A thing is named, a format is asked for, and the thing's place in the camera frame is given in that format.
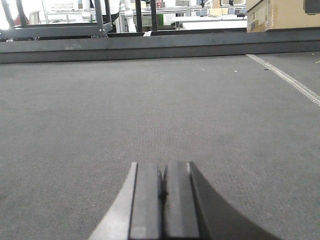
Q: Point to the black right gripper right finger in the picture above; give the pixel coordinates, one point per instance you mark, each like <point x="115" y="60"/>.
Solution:
<point x="193" y="210"/>

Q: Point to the dark metal frame rack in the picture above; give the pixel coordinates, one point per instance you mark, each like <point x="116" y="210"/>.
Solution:
<point x="97" y="17"/>

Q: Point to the cardboard box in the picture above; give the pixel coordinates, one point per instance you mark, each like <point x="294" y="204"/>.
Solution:
<point x="265" y="15"/>

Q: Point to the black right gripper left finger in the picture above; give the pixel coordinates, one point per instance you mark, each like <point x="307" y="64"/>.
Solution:
<point x="135" y="213"/>

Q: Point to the white serrated strip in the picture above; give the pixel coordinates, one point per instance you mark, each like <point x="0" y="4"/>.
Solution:
<point x="296" y="84"/>

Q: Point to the white background table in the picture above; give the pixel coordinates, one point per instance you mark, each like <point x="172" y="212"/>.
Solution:
<point x="210" y="22"/>

